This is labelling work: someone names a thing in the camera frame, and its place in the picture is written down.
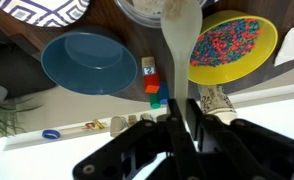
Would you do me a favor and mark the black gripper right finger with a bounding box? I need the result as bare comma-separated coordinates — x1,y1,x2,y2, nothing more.
186,99,254,180

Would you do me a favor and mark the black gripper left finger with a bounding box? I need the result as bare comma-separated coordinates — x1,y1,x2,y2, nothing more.
166,99,206,180

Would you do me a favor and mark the white plastic spoon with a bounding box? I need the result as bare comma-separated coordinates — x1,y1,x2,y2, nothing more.
161,0,202,118

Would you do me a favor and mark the patterned paper cup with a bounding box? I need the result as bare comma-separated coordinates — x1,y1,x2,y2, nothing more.
198,85,237,125

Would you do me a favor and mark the green toy block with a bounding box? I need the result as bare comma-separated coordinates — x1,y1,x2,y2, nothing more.
149,94,160,109

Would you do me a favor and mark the blue toy block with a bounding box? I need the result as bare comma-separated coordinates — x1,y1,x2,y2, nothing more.
158,81,169,105

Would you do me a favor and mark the red toy block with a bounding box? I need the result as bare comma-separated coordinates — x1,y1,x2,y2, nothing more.
144,74,160,93

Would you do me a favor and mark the yellow bowl with beads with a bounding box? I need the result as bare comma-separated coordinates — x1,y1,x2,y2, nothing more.
189,10,278,85

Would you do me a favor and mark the numbered wooden toy block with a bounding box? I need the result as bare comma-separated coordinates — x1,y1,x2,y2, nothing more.
141,57,156,76

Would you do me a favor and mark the blue tape roll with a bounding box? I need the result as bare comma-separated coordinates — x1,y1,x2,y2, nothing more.
42,129,60,140

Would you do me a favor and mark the blue plastic bowl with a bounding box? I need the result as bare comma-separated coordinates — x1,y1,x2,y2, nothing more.
41,25,138,95

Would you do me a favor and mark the green potted plant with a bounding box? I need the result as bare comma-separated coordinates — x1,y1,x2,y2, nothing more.
0,99,40,137

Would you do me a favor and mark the patterned paper plate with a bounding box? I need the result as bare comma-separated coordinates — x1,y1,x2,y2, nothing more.
0,0,91,27

